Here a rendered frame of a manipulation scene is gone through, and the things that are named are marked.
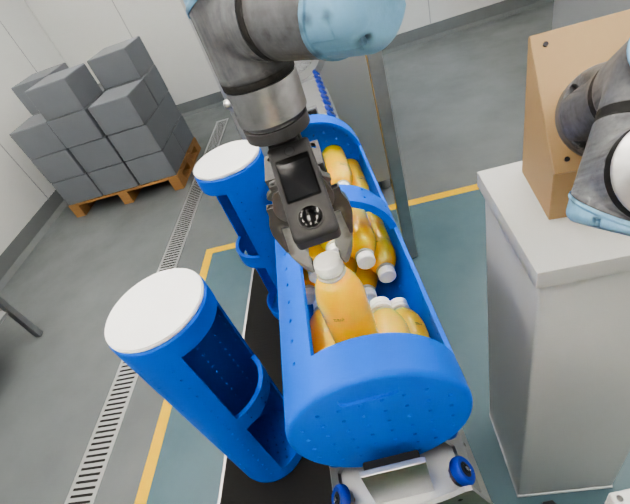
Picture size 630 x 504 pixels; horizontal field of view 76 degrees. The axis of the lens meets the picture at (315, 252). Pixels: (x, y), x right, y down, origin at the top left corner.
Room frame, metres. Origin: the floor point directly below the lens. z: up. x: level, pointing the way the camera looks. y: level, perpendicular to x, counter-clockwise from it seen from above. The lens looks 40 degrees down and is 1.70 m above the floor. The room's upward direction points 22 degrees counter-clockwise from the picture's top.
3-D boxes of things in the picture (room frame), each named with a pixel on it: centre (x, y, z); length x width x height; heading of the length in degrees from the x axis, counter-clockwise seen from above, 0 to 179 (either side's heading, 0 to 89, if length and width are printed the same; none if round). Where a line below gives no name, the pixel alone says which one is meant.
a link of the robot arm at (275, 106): (0.42, -0.01, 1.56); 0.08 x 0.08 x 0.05
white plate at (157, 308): (0.84, 0.45, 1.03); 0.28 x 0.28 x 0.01
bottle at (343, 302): (0.40, -0.01, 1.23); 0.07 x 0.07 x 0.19
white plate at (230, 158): (1.54, 0.19, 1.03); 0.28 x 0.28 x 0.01
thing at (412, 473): (0.25, 0.01, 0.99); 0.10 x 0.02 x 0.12; 82
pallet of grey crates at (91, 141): (4.18, 1.42, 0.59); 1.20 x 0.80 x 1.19; 76
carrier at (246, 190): (1.54, 0.19, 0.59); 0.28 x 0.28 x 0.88
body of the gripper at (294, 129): (0.43, -0.01, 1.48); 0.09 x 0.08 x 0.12; 172
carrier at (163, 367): (0.84, 0.45, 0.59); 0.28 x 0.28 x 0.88
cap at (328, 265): (0.40, -0.01, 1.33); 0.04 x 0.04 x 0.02
